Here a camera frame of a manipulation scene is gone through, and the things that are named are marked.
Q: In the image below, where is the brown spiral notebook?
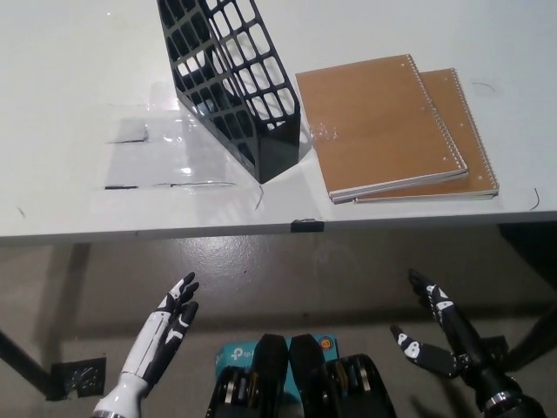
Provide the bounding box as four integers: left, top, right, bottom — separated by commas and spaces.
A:
294, 54, 470, 205
354, 67, 500, 205

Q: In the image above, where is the black and white right hand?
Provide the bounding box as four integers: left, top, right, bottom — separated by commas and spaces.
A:
390, 268, 521, 404

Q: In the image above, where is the black table support panel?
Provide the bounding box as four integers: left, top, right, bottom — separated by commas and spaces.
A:
495, 222, 557, 271

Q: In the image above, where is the grey upright table leg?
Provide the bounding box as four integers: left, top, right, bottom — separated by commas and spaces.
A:
51, 243, 91, 362

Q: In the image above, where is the black lattice book holder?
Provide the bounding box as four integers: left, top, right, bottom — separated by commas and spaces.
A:
156, 0, 302, 184

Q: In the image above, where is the black table edge clip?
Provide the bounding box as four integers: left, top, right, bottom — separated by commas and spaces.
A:
290, 217, 325, 233

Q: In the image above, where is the white and black left hand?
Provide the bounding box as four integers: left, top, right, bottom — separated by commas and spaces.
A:
93, 272, 200, 415

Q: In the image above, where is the teal router box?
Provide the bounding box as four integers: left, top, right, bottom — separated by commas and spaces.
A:
213, 334, 339, 388

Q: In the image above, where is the clear plastic sheet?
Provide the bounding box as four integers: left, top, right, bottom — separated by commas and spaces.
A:
91, 82, 262, 192

